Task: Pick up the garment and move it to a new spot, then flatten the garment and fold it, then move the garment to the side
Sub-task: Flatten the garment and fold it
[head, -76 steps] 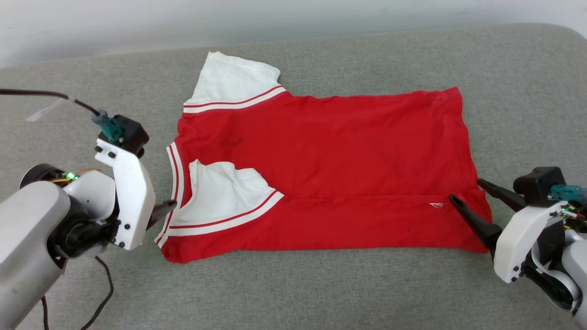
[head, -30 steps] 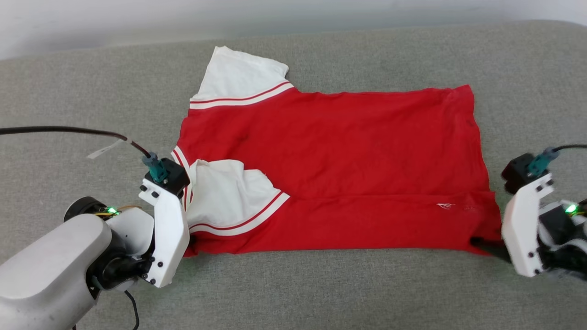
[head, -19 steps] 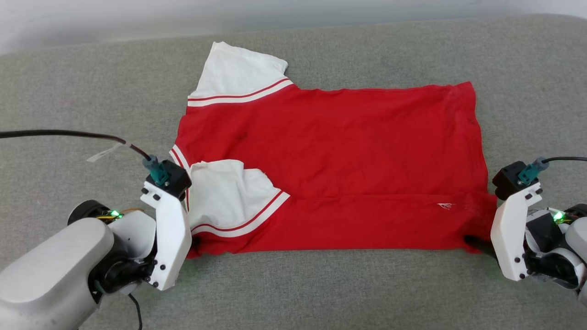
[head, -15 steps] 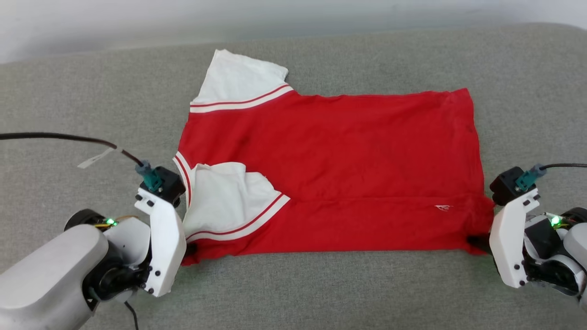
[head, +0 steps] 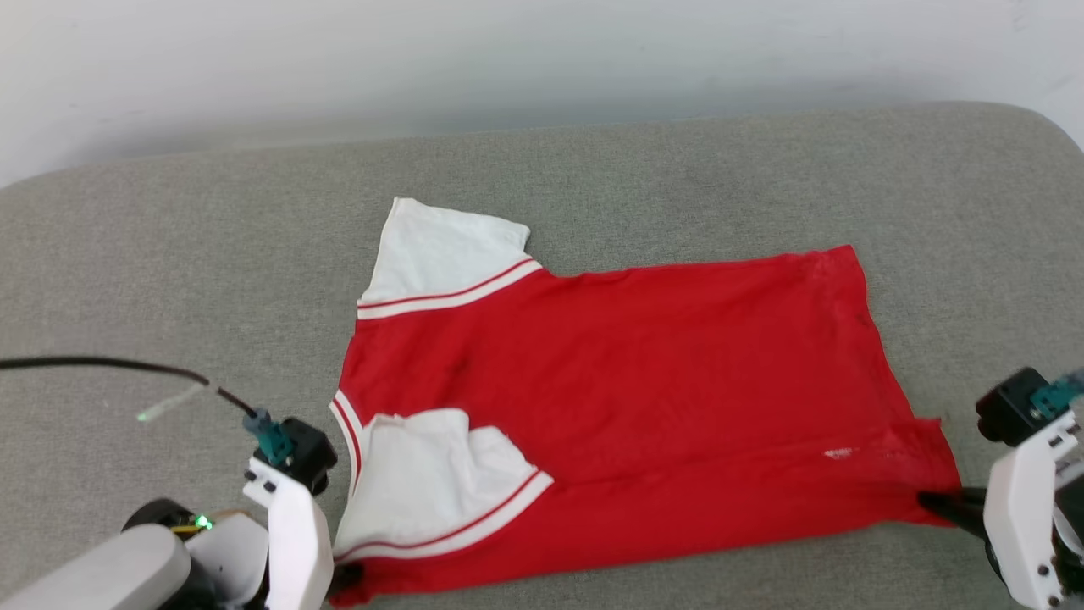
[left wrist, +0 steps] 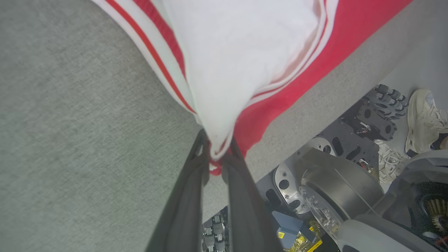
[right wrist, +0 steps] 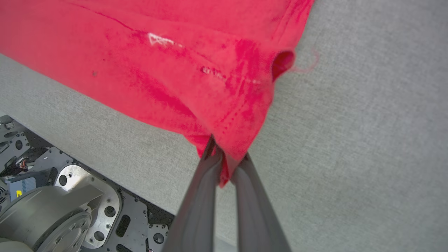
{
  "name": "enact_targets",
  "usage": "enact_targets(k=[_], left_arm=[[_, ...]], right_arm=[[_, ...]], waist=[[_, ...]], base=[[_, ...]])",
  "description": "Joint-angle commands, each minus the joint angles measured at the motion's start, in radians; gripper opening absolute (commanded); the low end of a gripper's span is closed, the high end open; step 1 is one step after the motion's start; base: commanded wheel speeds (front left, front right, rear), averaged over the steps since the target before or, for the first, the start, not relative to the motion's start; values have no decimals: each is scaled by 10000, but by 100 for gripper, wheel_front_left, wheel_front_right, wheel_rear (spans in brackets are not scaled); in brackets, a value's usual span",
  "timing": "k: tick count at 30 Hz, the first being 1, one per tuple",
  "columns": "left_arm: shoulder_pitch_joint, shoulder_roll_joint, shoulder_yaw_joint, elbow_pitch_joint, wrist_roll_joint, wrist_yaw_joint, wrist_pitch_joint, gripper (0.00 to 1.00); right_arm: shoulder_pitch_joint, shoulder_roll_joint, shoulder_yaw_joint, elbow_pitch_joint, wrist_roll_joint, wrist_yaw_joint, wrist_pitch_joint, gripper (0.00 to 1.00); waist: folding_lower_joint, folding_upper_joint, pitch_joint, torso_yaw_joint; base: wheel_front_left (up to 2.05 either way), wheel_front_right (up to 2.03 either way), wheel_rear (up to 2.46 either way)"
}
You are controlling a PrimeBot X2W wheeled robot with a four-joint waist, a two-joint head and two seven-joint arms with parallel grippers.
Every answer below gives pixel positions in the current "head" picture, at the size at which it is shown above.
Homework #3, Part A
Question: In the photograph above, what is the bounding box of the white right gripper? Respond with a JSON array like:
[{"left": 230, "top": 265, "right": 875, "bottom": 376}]
[{"left": 918, "top": 408, "right": 1084, "bottom": 610}]

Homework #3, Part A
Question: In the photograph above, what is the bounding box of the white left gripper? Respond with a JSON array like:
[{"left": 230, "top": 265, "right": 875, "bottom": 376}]
[{"left": 123, "top": 461, "right": 367, "bottom": 610}]

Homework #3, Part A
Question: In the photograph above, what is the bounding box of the red and white jersey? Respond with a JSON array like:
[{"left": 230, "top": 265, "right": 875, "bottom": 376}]
[{"left": 329, "top": 197, "right": 963, "bottom": 609}]

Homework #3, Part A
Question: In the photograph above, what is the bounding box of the grey fabric sofa cushion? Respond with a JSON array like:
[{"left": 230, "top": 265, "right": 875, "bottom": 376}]
[{"left": 0, "top": 102, "right": 1084, "bottom": 610}]

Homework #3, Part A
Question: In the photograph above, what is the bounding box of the teal right cable connector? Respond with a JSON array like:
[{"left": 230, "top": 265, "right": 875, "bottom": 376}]
[{"left": 1029, "top": 370, "right": 1084, "bottom": 421}]

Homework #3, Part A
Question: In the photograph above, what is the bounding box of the teal cable connector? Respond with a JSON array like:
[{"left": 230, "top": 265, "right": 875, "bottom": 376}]
[
  {"left": 1029, "top": 370, "right": 1084, "bottom": 421},
  {"left": 244, "top": 409, "right": 295, "bottom": 468}
]

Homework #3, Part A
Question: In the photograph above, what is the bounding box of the teal left cable connector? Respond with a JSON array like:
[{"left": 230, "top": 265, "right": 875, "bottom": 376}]
[{"left": 244, "top": 409, "right": 295, "bottom": 468}]

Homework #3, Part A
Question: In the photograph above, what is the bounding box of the thick black camera cable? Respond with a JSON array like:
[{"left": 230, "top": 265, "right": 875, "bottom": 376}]
[{"left": 0, "top": 355, "right": 259, "bottom": 419}]

